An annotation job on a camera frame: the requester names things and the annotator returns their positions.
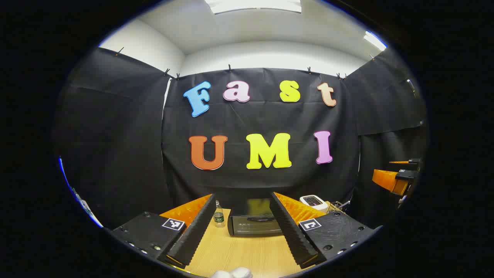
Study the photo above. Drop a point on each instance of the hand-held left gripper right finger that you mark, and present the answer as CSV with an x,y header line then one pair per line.
x,y
293,235

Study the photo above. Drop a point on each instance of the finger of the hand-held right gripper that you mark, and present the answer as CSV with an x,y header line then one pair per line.
x,y
393,180
411,163

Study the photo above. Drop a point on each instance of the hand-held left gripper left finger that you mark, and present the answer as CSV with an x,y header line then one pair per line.
x,y
193,235

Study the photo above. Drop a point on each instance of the black electric oven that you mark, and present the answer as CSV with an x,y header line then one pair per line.
x,y
251,227

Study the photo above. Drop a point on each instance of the clear plastic water bottle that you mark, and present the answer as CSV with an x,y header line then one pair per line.
x,y
219,218

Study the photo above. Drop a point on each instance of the white toaster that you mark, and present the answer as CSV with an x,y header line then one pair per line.
x,y
313,201

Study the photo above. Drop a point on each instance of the white stick utensil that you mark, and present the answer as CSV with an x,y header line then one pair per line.
x,y
345,202

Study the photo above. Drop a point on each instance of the black backdrop cloth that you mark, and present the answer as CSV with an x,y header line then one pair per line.
x,y
262,116

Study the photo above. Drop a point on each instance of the ceiling light panel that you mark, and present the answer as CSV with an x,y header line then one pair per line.
x,y
252,5
374,40

